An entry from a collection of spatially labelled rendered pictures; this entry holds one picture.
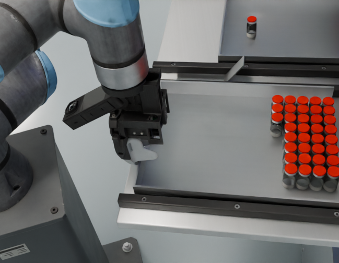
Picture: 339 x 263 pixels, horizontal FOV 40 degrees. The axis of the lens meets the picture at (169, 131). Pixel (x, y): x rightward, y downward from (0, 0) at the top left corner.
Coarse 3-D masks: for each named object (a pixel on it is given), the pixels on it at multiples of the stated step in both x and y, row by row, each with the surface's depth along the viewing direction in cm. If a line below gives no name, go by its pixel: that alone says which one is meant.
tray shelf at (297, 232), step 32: (192, 0) 118; (224, 0) 117; (192, 32) 109; (128, 192) 82; (128, 224) 78; (160, 224) 77; (192, 224) 76; (224, 224) 76; (256, 224) 75; (288, 224) 75; (320, 224) 74
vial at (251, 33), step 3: (255, 21) 103; (249, 24) 103; (252, 24) 103; (255, 24) 103; (249, 27) 103; (252, 27) 103; (255, 27) 104; (249, 30) 104; (252, 30) 104; (255, 30) 104; (249, 33) 105; (252, 33) 105; (255, 33) 105; (249, 36) 105; (252, 36) 105
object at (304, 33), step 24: (240, 0) 116; (264, 0) 114; (288, 0) 114; (312, 0) 113; (336, 0) 112; (240, 24) 109; (264, 24) 108; (288, 24) 108; (312, 24) 107; (336, 24) 106; (240, 48) 104; (264, 48) 103; (288, 48) 102; (312, 48) 101; (336, 48) 101
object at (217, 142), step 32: (192, 96) 95; (224, 96) 94; (256, 96) 93; (320, 96) 91; (192, 128) 90; (224, 128) 89; (256, 128) 88; (160, 160) 85; (192, 160) 85; (224, 160) 84; (256, 160) 83; (160, 192) 78; (192, 192) 77; (224, 192) 76; (256, 192) 79; (288, 192) 78; (320, 192) 78
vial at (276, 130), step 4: (272, 116) 84; (276, 116) 84; (280, 116) 83; (272, 120) 84; (276, 120) 83; (280, 120) 83; (272, 124) 84; (276, 124) 84; (280, 124) 84; (272, 128) 85; (276, 128) 84; (280, 128) 85; (272, 132) 86; (276, 132) 85; (280, 132) 85; (276, 136) 86
